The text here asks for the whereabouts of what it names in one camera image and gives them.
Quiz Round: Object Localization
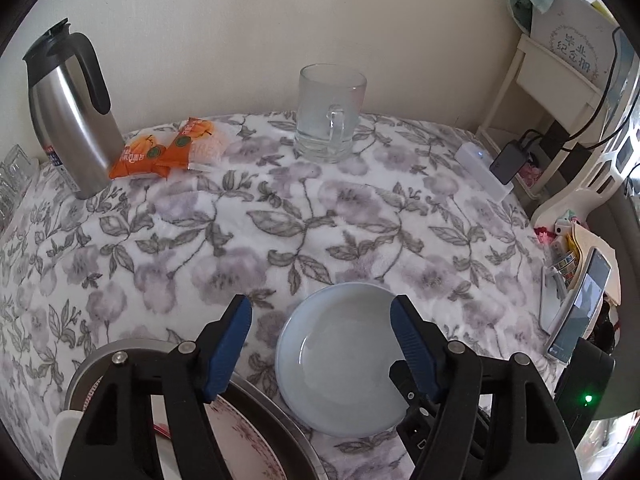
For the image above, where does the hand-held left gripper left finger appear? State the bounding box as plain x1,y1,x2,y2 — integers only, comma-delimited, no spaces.
60,294,253,480

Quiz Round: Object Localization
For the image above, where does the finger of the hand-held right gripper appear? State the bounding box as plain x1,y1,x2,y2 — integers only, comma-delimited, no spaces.
388,359,443,456

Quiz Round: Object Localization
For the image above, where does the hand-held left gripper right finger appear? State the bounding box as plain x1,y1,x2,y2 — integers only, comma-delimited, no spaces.
390,295,583,480

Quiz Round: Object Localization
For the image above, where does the small bowl with orange print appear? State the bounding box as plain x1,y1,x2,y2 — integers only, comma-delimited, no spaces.
274,282,408,437

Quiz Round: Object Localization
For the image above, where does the stainless steel basin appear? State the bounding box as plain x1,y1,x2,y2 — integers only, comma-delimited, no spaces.
64,338,326,480

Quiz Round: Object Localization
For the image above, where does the round floral rim plate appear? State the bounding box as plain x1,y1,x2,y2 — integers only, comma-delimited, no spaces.
202,395,286,480

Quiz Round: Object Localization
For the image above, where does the white square bowl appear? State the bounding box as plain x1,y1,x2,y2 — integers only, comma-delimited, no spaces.
52,410,83,480

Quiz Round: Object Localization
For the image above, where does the smartphone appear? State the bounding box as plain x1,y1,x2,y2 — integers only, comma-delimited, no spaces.
545,247,615,361

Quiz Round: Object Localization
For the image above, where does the silver phone stand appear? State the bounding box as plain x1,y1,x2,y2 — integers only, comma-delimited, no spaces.
539,265,568,331

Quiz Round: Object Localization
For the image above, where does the grey floral blanket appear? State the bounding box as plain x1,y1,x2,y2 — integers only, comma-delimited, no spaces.
0,112,566,480

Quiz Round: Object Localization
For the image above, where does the white plastic chair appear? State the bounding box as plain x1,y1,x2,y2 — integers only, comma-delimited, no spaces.
530,125,640,231

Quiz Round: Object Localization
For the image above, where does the white power strip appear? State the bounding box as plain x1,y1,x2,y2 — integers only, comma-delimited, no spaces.
455,142,515,203

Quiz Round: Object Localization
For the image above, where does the black charger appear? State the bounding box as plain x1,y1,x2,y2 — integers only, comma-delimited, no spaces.
489,141,532,184

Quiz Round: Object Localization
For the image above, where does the clear glass mug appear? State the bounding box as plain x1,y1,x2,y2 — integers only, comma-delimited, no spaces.
293,64,367,163

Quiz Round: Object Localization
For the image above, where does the small glass cup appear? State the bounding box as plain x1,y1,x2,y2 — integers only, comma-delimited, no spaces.
0,165,27,226
4,144,40,183

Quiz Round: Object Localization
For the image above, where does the stainless steel thermos jug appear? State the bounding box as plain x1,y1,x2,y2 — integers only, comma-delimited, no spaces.
22,18,125,201

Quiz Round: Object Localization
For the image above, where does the white shelf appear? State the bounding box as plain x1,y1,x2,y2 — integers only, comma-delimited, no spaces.
475,34,606,198

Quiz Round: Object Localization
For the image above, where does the white printed card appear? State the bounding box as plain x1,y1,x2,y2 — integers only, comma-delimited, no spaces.
530,0,618,86

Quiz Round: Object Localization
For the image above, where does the black cable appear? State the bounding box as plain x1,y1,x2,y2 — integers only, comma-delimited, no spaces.
520,25,640,153

